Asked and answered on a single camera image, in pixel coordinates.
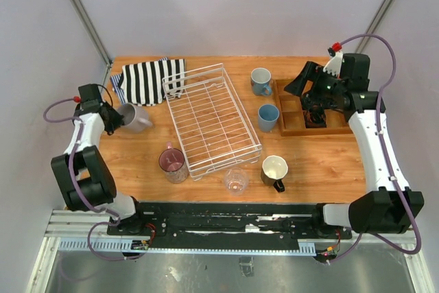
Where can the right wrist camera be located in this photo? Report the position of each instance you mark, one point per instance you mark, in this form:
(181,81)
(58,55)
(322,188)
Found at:
(334,65)

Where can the plain blue cup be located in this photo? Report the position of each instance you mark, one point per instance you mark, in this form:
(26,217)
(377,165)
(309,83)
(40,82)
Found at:
(268,115)

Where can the black white striped cloth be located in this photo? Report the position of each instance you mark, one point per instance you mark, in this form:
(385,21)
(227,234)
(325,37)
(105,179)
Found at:
(174,70)

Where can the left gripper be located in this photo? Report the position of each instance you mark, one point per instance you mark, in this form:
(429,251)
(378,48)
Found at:
(117,121)

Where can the white wire dish rack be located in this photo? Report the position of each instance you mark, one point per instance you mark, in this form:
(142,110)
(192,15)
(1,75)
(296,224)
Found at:
(213,128)

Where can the clear glass cup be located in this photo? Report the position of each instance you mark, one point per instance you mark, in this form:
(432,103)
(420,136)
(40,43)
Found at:
(236,180)

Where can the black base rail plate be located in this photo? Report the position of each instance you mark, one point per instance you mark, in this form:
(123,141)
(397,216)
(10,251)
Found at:
(231,226)

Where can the lilac grey mug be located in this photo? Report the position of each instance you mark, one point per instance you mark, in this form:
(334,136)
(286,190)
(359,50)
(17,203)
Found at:
(135,118)

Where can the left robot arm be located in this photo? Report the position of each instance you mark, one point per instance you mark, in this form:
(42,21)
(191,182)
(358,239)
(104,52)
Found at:
(81,173)

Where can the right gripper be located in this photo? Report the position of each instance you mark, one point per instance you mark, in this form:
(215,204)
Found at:
(312,72)

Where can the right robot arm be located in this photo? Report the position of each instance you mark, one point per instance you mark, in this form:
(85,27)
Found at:
(389,202)

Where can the wooden compartment tray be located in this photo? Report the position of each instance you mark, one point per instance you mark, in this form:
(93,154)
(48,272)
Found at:
(292,121)

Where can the black white-lined mug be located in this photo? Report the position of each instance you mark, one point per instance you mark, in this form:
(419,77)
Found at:
(274,169)

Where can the pink ghost mug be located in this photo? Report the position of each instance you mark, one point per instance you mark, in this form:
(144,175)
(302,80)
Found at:
(173,164)

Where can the blue floral mug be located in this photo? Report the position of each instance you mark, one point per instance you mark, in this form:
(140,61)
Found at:
(260,79)

